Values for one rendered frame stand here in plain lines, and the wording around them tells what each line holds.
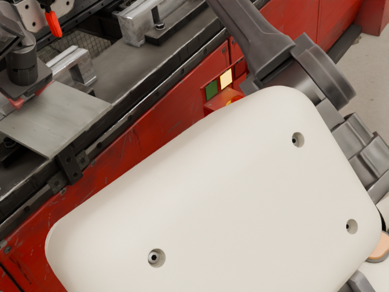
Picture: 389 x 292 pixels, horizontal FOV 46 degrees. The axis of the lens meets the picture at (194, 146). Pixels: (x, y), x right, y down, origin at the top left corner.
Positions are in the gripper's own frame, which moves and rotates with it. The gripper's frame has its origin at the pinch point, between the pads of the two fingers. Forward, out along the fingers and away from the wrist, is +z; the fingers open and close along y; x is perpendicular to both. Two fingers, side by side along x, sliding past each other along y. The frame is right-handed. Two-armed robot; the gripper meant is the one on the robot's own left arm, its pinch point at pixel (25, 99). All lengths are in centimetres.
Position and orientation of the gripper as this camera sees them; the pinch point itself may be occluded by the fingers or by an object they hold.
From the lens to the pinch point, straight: 107.0
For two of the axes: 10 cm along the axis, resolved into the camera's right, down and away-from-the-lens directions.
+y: -6.1, 6.1, -5.1
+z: -2.6, 4.6, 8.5
